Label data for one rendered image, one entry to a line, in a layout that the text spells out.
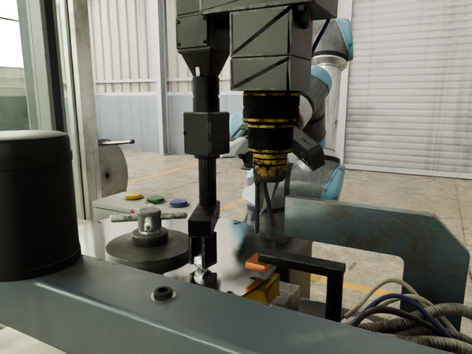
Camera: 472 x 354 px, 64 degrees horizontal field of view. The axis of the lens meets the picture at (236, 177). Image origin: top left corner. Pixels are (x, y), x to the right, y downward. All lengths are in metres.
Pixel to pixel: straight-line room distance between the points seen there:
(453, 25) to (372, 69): 1.15
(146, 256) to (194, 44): 0.25
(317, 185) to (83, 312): 0.84
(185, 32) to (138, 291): 0.31
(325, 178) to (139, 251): 0.63
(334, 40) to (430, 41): 5.18
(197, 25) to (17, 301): 0.31
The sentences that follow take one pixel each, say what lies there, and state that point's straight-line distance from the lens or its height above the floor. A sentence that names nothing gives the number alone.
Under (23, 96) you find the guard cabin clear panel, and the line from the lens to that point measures 0.93.
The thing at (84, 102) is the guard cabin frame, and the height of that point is 1.13.
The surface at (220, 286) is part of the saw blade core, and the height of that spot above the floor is 0.95.
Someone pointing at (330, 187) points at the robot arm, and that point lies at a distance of 1.01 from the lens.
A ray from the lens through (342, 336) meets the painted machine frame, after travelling 0.18.
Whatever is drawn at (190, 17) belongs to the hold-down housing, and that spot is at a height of 1.23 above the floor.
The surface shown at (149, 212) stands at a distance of 0.49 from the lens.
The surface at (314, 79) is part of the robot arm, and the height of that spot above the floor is 1.18.
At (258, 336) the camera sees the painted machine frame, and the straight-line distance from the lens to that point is 0.17.
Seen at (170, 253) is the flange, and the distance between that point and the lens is 0.48.
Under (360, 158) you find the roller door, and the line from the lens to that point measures 6.40.
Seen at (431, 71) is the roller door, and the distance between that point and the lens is 6.25.
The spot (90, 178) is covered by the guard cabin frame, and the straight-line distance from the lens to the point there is 1.02.
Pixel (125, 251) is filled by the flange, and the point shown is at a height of 0.96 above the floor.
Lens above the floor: 1.14
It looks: 12 degrees down
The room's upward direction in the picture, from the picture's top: straight up
